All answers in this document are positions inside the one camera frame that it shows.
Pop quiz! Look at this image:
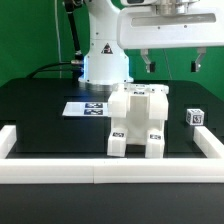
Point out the white U-shaped border fence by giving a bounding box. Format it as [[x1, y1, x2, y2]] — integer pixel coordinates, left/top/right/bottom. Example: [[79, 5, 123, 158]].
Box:
[[0, 125, 224, 184]]

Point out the white thin cable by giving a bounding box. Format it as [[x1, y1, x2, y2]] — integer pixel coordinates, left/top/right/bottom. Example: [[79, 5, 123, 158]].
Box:
[[54, 0, 64, 80]]

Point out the white chair seat block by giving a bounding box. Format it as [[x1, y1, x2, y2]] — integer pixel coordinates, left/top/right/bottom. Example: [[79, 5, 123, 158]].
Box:
[[113, 93, 164, 146]]

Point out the white tagged cube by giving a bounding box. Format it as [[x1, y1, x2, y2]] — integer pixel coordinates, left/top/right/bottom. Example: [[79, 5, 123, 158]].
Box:
[[186, 108, 204, 126]]

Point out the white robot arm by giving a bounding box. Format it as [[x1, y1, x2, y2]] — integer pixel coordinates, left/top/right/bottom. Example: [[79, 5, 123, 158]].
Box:
[[79, 0, 224, 90]]

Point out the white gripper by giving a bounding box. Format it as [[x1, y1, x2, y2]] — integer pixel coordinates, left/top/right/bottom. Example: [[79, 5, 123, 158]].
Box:
[[117, 6, 224, 73]]

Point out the white chair back frame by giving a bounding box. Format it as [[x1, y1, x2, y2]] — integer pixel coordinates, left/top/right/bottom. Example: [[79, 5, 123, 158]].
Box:
[[108, 83, 169, 120]]

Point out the black cable bundle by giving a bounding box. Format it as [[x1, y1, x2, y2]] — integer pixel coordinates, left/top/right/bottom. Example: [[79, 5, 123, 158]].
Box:
[[26, 0, 85, 80]]

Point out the white marker sheet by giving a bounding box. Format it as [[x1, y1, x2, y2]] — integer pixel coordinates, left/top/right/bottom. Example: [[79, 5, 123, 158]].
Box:
[[62, 102, 108, 117]]

